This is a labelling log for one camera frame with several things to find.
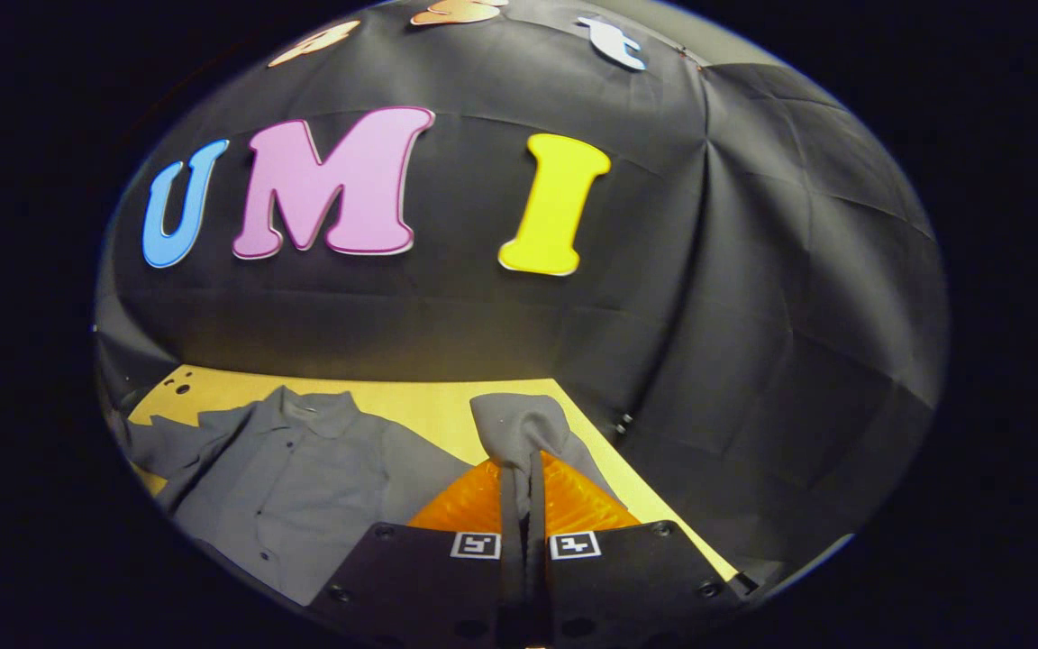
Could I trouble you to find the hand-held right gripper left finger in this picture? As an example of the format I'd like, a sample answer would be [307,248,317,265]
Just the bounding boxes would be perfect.
[305,458,521,649]

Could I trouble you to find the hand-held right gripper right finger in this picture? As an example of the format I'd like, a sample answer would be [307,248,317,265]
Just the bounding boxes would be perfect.
[527,450,747,649]

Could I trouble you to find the grey collared shirt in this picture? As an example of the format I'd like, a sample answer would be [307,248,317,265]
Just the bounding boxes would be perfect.
[118,386,628,607]

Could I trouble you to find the black backdrop cloth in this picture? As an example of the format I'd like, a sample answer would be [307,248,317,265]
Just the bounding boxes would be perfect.
[94,0,951,596]

